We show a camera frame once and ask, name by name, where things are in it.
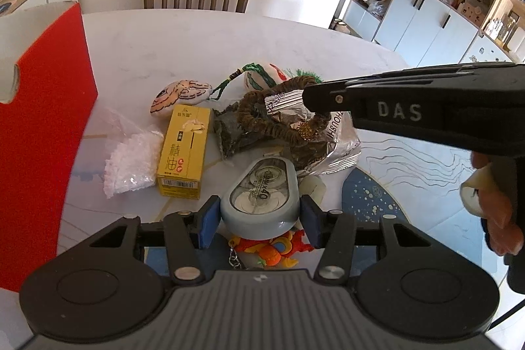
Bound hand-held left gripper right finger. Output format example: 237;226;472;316
301;194;433;286

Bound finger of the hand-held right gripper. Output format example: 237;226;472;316
303;78;358;119

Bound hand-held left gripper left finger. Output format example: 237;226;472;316
88;195;221;286

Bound grey correction tape dispenser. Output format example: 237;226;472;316
220;157;300;241

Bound yellow carton box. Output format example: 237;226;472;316
157;105;213;200

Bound red cardboard box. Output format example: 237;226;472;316
0;1;99;293

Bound person's right hand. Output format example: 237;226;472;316
459;151;525;257

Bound small white plastic piece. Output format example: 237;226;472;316
299;174;327;208

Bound silver foil bag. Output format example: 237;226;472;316
262;88;362;175

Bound white sachet with green tassel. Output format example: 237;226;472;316
209;62;326;101

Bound clear bag of dark bits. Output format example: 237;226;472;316
211;104;269;161

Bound bag of white beads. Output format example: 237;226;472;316
84;106;165;200

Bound tiger face plush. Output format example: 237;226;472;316
150;78;213;117

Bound orange toy keychain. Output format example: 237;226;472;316
227;231;315;271

